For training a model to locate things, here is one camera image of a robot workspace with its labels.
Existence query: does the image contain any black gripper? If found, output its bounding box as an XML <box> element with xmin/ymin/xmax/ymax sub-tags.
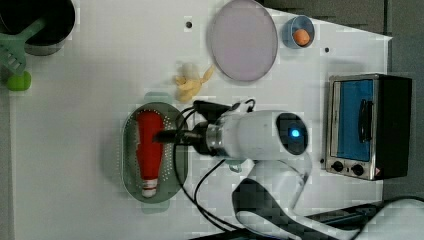
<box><xmin>152</xmin><ymin>122</ymin><xmax>209</xmax><ymax>155</ymax></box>

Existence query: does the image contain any red ketchup bottle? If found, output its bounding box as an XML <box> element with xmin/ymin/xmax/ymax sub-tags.
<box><xmin>136</xmin><ymin>111</ymin><xmax>164</xmax><ymax>198</ymax></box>

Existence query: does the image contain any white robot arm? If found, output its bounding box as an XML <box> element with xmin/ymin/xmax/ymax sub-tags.
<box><xmin>153</xmin><ymin>110</ymin><xmax>423</xmax><ymax>240</ymax></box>

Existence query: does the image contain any green strainer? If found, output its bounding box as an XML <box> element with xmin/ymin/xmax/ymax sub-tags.
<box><xmin>121</xmin><ymin>92</ymin><xmax>188</xmax><ymax>214</ymax></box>

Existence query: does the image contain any peeled toy banana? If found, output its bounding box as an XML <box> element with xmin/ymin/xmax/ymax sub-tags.
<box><xmin>175</xmin><ymin>63</ymin><xmax>215</xmax><ymax>103</ymax></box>

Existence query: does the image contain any green mug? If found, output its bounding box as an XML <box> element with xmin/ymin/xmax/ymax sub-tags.
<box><xmin>225</xmin><ymin>159</ymin><xmax>244</xmax><ymax>173</ymax></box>

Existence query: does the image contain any lilac round plate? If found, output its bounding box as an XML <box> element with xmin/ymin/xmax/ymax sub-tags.
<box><xmin>210</xmin><ymin>0</ymin><xmax>278</xmax><ymax>81</ymax></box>

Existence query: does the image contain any lime green ball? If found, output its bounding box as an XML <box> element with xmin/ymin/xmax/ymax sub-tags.
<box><xmin>6</xmin><ymin>71</ymin><xmax>32</xmax><ymax>91</ymax></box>

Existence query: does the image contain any orange ball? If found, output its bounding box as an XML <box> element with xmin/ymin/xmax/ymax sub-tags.
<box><xmin>293</xmin><ymin>29</ymin><xmax>310</xmax><ymax>46</ymax></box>

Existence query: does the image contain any blue bowl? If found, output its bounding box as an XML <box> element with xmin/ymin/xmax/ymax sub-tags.
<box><xmin>282</xmin><ymin>15</ymin><xmax>315</xmax><ymax>49</ymax></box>

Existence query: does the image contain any green spatula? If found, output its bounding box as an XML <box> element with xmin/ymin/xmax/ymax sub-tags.
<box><xmin>0</xmin><ymin>18</ymin><xmax>46</xmax><ymax>75</ymax></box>

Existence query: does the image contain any black cylinder cup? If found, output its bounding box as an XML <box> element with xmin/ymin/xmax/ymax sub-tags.
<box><xmin>0</xmin><ymin>0</ymin><xmax>76</xmax><ymax>56</ymax></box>

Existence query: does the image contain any toaster oven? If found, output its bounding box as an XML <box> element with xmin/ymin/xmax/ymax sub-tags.
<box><xmin>325</xmin><ymin>74</ymin><xmax>412</xmax><ymax>181</ymax></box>

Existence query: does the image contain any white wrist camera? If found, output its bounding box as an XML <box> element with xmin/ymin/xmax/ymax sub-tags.
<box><xmin>193</xmin><ymin>98</ymin><xmax>256</xmax><ymax>122</ymax></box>

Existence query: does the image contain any black cable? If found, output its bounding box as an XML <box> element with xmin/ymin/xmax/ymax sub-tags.
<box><xmin>172</xmin><ymin>106</ymin><xmax>244</xmax><ymax>233</ymax></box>

